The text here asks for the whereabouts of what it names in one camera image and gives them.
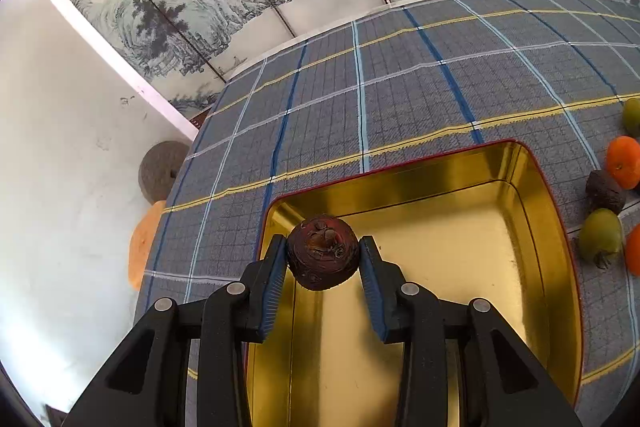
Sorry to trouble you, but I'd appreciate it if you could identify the smooth orange fruit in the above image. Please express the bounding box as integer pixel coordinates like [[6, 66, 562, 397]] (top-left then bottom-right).
[[625, 225, 640, 277]]

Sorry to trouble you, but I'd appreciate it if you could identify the dark brown mangosteen fruit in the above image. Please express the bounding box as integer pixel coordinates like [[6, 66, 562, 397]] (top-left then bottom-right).
[[286, 216, 361, 291]]

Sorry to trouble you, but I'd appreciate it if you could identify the orange tangerine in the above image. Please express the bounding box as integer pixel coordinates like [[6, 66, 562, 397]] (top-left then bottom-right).
[[605, 135, 640, 190]]

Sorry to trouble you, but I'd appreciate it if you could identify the green round fruit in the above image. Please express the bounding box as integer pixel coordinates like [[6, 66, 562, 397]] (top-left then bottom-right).
[[623, 98, 640, 138]]

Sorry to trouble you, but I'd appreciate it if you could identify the orange round cushion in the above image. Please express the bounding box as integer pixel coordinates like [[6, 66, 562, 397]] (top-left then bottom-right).
[[128, 200, 166, 291]]

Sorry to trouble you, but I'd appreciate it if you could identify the gold and red toffee tin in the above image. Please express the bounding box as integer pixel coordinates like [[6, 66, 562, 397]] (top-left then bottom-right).
[[247, 140, 584, 426]]

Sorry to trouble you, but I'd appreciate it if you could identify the green fruit with stem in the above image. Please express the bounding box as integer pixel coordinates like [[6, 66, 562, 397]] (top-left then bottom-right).
[[577, 208, 624, 270]]

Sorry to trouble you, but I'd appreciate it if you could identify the dark brown passion fruit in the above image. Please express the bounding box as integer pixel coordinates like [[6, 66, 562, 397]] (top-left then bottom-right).
[[585, 170, 626, 215]]

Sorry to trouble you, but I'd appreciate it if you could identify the grey plaid tablecloth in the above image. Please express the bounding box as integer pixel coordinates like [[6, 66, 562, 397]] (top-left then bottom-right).
[[137, 0, 639, 312]]

